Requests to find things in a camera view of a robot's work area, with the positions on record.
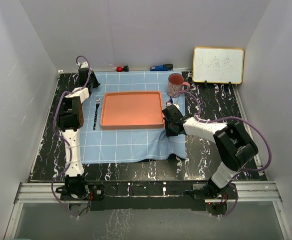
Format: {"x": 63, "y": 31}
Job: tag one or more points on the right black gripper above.
{"x": 167, "y": 133}

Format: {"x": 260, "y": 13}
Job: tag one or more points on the orange plastic tray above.
{"x": 128, "y": 110}

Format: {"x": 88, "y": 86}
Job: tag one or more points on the red capped marker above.
{"x": 122, "y": 69}

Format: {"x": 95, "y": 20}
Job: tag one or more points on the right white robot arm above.
{"x": 235, "y": 147}

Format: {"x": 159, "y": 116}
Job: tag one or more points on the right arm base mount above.
{"x": 203, "y": 191}

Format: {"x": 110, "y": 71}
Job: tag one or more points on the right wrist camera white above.
{"x": 172, "y": 104}

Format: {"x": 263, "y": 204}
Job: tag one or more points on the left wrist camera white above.
{"x": 82, "y": 65}

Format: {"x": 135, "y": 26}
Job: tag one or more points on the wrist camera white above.
{"x": 82, "y": 65}
{"x": 172, "y": 104}

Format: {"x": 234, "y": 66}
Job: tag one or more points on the aluminium frame rail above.
{"x": 248, "y": 191}

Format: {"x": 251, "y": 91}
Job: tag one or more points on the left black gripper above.
{"x": 93, "y": 76}

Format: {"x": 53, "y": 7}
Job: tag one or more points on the blue marker pen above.
{"x": 162, "y": 68}

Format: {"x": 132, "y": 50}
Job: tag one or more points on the pink floral mug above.
{"x": 175, "y": 84}

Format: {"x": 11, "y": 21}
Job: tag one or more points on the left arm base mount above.
{"x": 78, "y": 189}

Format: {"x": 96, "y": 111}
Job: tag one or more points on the silver metal fork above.
{"x": 97, "y": 105}

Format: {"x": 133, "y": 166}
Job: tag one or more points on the small framed whiteboard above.
{"x": 218, "y": 65}

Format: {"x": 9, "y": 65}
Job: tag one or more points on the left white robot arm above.
{"x": 70, "y": 119}

